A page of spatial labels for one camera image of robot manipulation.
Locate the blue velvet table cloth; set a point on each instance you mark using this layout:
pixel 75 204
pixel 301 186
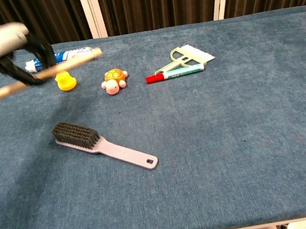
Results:
pixel 233 136

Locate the lilac brush with grey bristles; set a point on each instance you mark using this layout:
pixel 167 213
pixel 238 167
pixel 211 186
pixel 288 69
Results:
pixel 118 152

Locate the wooden drumstick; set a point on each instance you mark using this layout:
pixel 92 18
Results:
pixel 74 63

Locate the white blue toothpaste tube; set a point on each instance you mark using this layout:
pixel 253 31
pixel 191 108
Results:
pixel 72 54

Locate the green white plastic scraper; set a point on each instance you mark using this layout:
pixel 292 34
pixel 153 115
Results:
pixel 198 54

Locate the orange pink turtle toy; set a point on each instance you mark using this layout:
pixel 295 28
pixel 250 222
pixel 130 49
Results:
pixel 113 81

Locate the yellow rubber duck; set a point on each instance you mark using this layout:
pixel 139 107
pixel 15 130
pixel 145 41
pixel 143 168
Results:
pixel 65 82

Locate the white marker with red cap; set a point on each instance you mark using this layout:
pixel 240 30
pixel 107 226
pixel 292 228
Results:
pixel 181 71

